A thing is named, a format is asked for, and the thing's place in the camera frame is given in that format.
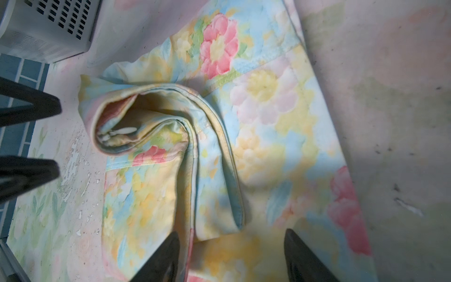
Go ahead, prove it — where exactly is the white plastic laundry basket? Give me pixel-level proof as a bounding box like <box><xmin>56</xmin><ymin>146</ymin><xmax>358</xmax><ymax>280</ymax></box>
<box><xmin>1</xmin><ymin>0</ymin><xmax>101</xmax><ymax>63</ymax></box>

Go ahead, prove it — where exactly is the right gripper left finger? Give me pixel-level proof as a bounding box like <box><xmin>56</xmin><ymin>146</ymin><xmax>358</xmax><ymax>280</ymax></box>
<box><xmin>130</xmin><ymin>231</ymin><xmax>180</xmax><ymax>282</ymax></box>

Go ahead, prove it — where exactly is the floral pastel skirt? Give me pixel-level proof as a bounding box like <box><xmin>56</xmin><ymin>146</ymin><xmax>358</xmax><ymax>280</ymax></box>
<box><xmin>79</xmin><ymin>1</ymin><xmax>377</xmax><ymax>282</ymax></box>

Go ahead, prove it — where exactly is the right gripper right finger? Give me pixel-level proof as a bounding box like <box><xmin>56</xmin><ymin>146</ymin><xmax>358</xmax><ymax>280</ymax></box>
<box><xmin>284</xmin><ymin>229</ymin><xmax>339</xmax><ymax>282</ymax></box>

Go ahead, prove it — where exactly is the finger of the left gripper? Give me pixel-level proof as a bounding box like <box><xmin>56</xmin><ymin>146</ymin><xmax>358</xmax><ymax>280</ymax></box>
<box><xmin>1</xmin><ymin>78</ymin><xmax>62</xmax><ymax>127</ymax></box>
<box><xmin>1</xmin><ymin>156</ymin><xmax>60</xmax><ymax>203</ymax></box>

